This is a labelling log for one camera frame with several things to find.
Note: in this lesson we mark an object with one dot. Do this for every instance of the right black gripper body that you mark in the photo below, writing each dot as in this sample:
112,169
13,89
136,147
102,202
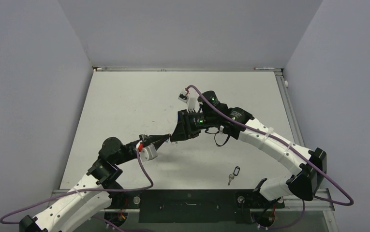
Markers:
194,122

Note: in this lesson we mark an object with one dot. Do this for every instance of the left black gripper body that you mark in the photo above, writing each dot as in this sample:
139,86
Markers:
129,152

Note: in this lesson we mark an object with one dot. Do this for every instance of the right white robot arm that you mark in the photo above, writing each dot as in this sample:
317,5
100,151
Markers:
207,112

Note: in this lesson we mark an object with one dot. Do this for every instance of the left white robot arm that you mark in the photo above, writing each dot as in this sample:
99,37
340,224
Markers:
96,189

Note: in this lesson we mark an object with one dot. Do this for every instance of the black tag loose key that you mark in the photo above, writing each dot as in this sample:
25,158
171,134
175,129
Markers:
233,175

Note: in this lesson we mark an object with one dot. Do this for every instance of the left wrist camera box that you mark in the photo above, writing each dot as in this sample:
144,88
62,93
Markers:
147,153

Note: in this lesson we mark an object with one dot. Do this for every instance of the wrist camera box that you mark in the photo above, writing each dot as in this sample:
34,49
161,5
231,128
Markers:
147,153
189,100

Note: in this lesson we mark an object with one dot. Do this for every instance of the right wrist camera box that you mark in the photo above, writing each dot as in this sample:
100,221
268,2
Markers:
189,100

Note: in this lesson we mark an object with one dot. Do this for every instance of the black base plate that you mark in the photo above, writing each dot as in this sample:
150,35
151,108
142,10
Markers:
191,206

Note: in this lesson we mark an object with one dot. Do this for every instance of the aluminium table frame rail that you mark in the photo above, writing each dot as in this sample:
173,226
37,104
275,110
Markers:
289,128

